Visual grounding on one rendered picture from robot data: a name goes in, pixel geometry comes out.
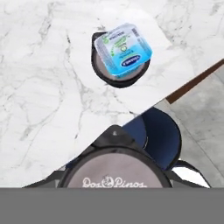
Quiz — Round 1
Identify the black yogurt tub, printed grey lid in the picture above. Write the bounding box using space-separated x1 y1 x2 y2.
57 124 173 189

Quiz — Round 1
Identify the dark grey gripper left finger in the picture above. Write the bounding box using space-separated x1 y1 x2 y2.
22 170 65 189

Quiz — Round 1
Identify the blue stool with black frame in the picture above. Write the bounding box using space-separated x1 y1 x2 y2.
122 107 183 172

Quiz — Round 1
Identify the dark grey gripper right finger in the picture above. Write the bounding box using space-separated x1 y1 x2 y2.
165 159 212 189

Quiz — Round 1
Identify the small blue-white square yogurt cup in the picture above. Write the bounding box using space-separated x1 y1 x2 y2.
94 22 153 81

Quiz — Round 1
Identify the black round yogurt tub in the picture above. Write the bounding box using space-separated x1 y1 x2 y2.
90 31 151 89

